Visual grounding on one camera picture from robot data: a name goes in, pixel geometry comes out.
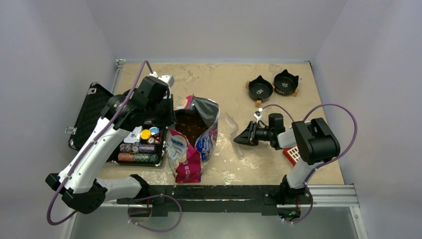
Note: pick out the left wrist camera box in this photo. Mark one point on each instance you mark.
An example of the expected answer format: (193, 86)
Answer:
(168, 79)

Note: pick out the aluminium front rail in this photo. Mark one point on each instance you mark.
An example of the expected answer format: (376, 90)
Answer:
(333, 214)

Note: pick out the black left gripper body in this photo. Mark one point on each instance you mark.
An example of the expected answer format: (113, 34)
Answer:
(161, 114)

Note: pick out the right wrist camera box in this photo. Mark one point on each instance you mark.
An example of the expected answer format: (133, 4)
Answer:
(257, 115)

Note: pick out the aluminium corner rail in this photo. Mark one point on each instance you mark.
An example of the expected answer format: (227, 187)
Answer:
(119, 67)

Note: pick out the black cat bowl left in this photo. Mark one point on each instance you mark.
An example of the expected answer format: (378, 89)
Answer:
(262, 80)

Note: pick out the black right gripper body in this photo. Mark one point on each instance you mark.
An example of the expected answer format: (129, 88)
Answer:
(261, 133)

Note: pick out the pink pet food bag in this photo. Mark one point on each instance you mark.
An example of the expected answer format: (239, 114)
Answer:
(192, 140)

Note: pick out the yellow poker chip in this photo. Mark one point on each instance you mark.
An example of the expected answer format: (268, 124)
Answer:
(145, 134)

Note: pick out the black cat bowl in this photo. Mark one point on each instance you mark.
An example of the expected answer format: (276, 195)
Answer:
(262, 80)
(285, 83)

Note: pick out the clear plastic scoop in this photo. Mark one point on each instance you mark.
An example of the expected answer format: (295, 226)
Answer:
(234, 128)

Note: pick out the black poker chip case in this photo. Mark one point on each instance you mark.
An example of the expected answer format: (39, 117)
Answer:
(139, 153)

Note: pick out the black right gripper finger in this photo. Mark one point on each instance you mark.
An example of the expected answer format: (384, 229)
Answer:
(243, 139)
(247, 131)

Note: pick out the black cat bowl right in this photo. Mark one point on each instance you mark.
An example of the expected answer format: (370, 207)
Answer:
(285, 83)

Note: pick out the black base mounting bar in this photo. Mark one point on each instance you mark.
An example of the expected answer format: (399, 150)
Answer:
(215, 199)

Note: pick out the red toy brick bus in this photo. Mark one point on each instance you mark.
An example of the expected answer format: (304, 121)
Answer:
(292, 155)

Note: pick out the blue dealer chip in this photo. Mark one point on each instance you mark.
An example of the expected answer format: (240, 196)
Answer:
(154, 130)

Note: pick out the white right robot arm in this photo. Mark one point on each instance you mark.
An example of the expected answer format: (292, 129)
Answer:
(315, 141)

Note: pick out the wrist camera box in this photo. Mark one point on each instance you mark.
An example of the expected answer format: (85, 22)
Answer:
(168, 79)
(257, 115)

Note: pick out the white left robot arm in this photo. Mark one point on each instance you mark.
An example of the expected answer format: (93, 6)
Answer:
(78, 184)

